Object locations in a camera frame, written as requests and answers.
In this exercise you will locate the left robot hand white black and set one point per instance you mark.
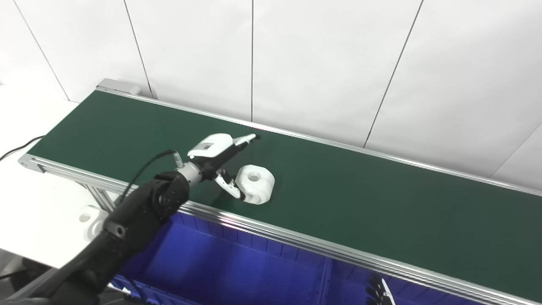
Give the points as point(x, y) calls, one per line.
point(211, 148)

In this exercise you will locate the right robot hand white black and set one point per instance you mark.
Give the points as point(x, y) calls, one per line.
point(379, 292)

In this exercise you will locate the white plastic part with holes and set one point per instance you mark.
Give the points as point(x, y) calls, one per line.
point(256, 183)
point(92, 221)

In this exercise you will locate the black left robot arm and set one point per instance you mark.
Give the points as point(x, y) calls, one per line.
point(135, 216)

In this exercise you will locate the blue plastic bin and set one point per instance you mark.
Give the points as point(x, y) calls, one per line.
point(351, 288)
point(220, 267)

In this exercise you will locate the aluminium conveyor support leg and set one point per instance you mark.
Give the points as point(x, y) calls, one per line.
point(99, 195)

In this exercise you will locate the green conveyor belt aluminium frame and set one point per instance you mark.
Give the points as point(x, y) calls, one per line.
point(338, 190)

